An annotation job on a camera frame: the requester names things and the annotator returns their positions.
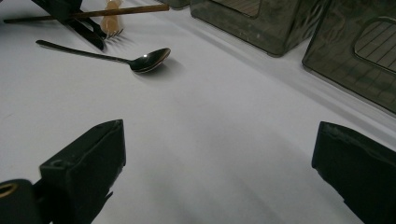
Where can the dark metal fork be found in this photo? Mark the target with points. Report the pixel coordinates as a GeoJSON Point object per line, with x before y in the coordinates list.
{"type": "Point", "coordinates": [113, 33]}

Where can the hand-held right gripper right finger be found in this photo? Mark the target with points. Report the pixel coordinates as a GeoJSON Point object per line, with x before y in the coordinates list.
{"type": "Point", "coordinates": [361, 174]}

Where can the metal spoon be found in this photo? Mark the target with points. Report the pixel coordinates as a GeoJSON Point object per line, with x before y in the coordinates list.
{"type": "Point", "coordinates": [149, 60]}

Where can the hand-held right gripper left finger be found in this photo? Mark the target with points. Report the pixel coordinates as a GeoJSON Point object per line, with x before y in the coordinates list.
{"type": "Point", "coordinates": [84, 168]}

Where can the translucent orange plastic spoon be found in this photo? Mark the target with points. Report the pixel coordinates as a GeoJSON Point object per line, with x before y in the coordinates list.
{"type": "Point", "coordinates": [110, 23]}

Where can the brown wooden chopstick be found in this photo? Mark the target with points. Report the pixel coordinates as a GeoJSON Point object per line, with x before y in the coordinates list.
{"type": "Point", "coordinates": [130, 11]}

